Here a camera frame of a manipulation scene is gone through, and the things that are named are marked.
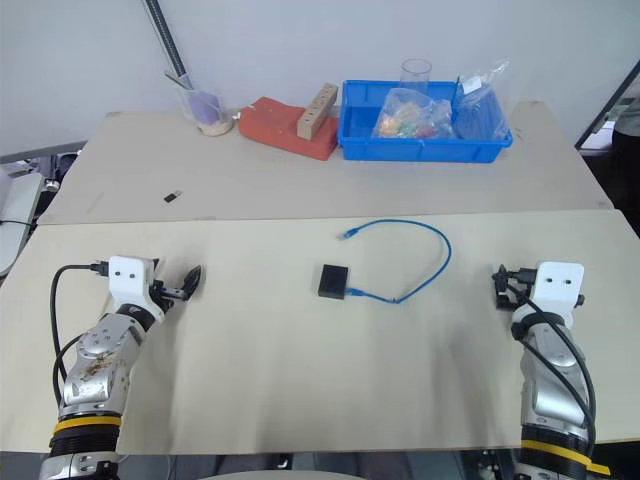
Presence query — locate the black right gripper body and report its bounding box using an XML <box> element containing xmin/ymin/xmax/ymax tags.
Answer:
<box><xmin>494</xmin><ymin>267</ymin><xmax>538</xmax><ymax>311</ymax></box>

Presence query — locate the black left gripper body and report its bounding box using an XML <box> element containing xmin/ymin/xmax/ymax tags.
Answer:
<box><xmin>148</xmin><ymin>279</ymin><xmax>193</xmax><ymax>306</ymax></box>

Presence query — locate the small black box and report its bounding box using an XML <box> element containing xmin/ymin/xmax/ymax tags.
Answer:
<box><xmin>315</xmin><ymin>264</ymin><xmax>351</xmax><ymax>301</ymax></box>

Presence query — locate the blue plastic bin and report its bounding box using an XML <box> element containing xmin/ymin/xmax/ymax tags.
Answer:
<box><xmin>337</xmin><ymin>79</ymin><xmax>515</xmax><ymax>163</ymax></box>

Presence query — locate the grey side furniture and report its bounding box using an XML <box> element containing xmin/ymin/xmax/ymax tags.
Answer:
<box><xmin>0</xmin><ymin>141</ymin><xmax>87</xmax><ymax>277</ymax></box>

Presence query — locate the clear cup with purple insert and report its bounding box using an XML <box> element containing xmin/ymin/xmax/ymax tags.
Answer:
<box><xmin>164</xmin><ymin>71</ymin><xmax>236</xmax><ymax>137</ymax></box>

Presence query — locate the clear plastic bag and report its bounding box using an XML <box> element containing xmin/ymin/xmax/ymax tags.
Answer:
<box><xmin>453</xmin><ymin>57</ymin><xmax>513</xmax><ymax>142</ymax></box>

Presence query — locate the red brick block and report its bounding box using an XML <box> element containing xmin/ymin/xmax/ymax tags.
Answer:
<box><xmin>237</xmin><ymin>96</ymin><xmax>340</xmax><ymax>163</ymax></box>

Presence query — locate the dark background object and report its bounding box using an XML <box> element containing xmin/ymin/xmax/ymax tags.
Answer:
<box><xmin>610</xmin><ymin>94</ymin><xmax>640</xmax><ymax>214</ymax></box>

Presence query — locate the bag of colourful small parts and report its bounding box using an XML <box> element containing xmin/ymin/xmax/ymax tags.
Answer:
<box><xmin>371</xmin><ymin>87</ymin><xmax>459</xmax><ymax>142</ymax></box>

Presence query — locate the beige power strip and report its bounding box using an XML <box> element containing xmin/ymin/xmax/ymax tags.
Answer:
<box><xmin>295</xmin><ymin>82</ymin><xmax>340</xmax><ymax>142</ymax></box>

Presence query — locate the clear plastic cup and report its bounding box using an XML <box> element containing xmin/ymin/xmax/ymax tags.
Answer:
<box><xmin>399</xmin><ymin>58</ymin><xmax>433</xmax><ymax>93</ymax></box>

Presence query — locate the black threaded rod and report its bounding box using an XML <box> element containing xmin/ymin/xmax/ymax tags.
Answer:
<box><xmin>141</xmin><ymin>0</ymin><xmax>194</xmax><ymax>89</ymax></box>

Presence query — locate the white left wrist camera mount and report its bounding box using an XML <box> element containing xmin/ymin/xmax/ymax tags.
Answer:
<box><xmin>107</xmin><ymin>255</ymin><xmax>167</xmax><ymax>322</ymax></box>

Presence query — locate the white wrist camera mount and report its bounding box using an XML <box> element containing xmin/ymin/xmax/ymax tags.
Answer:
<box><xmin>107</xmin><ymin>255</ymin><xmax>167</xmax><ymax>322</ymax></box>
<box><xmin>528</xmin><ymin>260</ymin><xmax>586</xmax><ymax>320</ymax></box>

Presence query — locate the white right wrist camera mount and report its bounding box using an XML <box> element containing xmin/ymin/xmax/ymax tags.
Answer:
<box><xmin>528</xmin><ymin>260</ymin><xmax>586</xmax><ymax>320</ymax></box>

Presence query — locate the blue Ethernet cable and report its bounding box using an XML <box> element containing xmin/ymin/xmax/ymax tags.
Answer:
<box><xmin>338</xmin><ymin>219</ymin><xmax>453</xmax><ymax>305</ymax></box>

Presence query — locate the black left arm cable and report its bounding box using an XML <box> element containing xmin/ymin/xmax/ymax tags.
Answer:
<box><xmin>49</xmin><ymin>260</ymin><xmax>110</xmax><ymax>404</ymax></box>

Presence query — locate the black metal frame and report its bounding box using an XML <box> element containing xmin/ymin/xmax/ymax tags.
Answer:
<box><xmin>574</xmin><ymin>63</ymin><xmax>640</xmax><ymax>151</ymax></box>

